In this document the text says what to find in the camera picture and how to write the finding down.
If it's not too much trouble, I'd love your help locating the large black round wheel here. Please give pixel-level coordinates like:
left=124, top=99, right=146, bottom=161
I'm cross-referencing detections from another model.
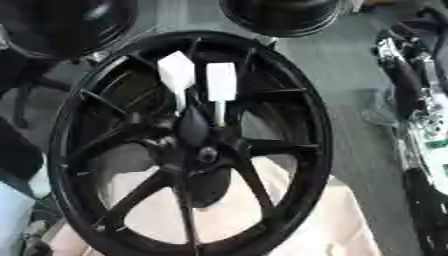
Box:
left=0, top=0, right=140, bottom=62

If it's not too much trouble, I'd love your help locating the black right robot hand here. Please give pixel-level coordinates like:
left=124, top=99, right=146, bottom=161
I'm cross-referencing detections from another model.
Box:
left=369, top=7, right=448, bottom=120

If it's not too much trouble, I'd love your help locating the black round wheel rim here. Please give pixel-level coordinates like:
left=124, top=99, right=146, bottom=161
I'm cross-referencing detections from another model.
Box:
left=217, top=0, right=345, bottom=38

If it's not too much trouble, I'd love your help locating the black spoked wheel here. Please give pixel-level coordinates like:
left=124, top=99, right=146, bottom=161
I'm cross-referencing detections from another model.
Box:
left=47, top=30, right=336, bottom=256

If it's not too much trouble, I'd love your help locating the white pin with rectangular head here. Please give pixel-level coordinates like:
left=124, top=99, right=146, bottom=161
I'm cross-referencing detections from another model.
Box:
left=204, top=61, right=240, bottom=128

